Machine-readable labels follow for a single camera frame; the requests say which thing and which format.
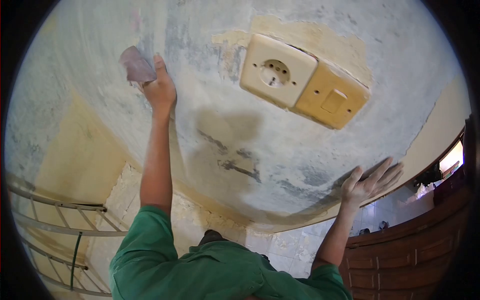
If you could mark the person's right hand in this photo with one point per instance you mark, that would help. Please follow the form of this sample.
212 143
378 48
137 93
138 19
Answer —
360 189

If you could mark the person's left hand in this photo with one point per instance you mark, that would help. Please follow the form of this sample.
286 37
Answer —
161 92

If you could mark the person's left thumb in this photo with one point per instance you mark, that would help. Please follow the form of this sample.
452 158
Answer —
160 67

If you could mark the person's left fingers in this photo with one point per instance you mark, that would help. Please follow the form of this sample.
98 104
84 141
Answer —
138 87

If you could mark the person's right index finger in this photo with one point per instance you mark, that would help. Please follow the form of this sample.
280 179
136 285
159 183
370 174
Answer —
379 170

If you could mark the person's right fingers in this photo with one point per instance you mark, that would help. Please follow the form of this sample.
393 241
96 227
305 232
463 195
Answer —
388 184

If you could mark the person's right thumb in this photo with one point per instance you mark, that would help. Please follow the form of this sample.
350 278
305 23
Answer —
352 179

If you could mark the person's right middle finger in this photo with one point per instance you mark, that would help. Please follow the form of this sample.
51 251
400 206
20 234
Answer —
392 172

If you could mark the brown sandpaper sheet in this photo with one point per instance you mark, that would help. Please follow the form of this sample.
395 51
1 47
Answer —
137 65

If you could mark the brown wooden panelled door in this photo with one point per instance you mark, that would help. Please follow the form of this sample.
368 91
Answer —
405 255

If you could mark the person's legs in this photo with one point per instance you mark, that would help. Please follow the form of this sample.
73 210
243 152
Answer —
212 237

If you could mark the white metal rack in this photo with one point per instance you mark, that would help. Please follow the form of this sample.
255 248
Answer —
56 225

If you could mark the person's body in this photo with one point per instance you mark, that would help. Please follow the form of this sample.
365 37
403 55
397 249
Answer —
210 273

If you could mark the green metal rod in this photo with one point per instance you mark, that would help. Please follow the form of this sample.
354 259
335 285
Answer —
75 258

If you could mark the yellowed wall light switch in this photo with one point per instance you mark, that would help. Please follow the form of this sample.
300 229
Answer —
332 99

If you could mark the cream wall socket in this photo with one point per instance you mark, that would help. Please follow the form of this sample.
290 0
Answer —
277 69

